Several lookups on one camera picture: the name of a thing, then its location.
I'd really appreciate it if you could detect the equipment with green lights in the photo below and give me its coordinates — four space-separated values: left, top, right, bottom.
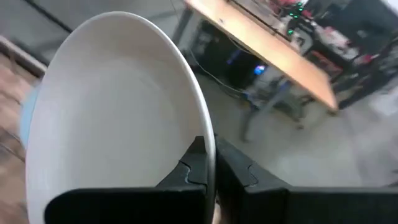
267 0 315 35

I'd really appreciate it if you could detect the long wooden table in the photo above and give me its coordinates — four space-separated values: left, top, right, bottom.
185 0 339 112

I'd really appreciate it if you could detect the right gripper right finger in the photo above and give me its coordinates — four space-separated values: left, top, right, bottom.
214 134 398 224

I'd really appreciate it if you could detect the black computer tower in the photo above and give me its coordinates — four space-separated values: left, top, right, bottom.
186 18 272 91

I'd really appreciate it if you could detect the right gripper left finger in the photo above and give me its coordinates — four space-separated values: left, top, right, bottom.
44 136 208 224

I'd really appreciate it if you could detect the white round plate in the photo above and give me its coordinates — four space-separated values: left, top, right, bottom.
25 11 217 224

